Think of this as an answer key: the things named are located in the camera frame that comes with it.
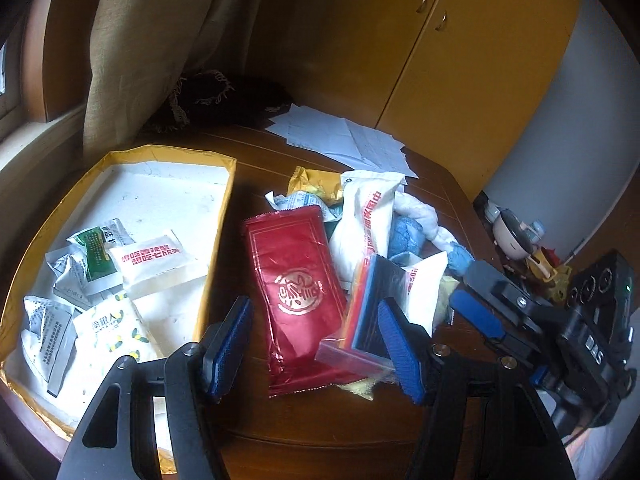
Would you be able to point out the white folded paper bag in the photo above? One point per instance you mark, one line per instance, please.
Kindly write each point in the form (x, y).
(423, 280)

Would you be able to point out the gold foil packet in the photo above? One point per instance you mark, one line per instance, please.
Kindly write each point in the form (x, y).
(327, 185)

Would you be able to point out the yellow toy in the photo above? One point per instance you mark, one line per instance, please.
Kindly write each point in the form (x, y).
(550, 275)

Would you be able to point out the blue rolled cloth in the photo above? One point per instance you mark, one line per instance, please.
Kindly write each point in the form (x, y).
(407, 239)

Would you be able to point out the crumpled white leaflet packet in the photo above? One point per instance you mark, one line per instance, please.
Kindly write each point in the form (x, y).
(60, 293)

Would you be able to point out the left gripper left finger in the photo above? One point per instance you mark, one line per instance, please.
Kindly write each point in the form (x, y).
(225, 343)

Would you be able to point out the beige curtain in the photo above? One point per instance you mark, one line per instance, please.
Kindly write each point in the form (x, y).
(140, 48)

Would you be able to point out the yellow wooden cabinet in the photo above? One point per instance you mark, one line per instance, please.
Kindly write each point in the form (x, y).
(455, 80)

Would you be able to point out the yellow cardboard box tray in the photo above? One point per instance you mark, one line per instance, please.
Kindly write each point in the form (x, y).
(154, 190)

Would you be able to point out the white towel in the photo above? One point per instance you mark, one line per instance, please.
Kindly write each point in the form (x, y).
(426, 217)

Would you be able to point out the yellow fluffy cloth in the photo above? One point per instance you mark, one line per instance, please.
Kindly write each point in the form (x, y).
(443, 314)

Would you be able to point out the red foil snack bag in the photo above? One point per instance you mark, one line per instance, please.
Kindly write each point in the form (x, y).
(302, 297)

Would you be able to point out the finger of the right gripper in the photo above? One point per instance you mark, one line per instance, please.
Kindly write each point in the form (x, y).
(476, 314)

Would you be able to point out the clear zip bag with sponges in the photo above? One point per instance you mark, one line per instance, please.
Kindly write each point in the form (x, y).
(358, 347)

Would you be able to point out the white plastic bag red text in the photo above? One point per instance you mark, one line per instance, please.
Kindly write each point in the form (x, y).
(364, 229)

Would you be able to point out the white recycle-logo bag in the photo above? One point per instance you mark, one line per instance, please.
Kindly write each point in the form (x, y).
(114, 327)

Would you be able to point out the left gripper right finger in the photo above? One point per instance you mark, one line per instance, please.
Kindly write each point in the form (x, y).
(406, 344)

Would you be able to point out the white packet red text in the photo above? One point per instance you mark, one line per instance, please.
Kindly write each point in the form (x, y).
(155, 265)

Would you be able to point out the white paper sheets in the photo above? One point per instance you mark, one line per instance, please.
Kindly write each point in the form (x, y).
(353, 145)

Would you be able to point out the green white medicine packet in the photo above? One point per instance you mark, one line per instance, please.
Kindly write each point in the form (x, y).
(94, 243)

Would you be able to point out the white toy figure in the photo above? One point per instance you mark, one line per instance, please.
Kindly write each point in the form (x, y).
(515, 238)

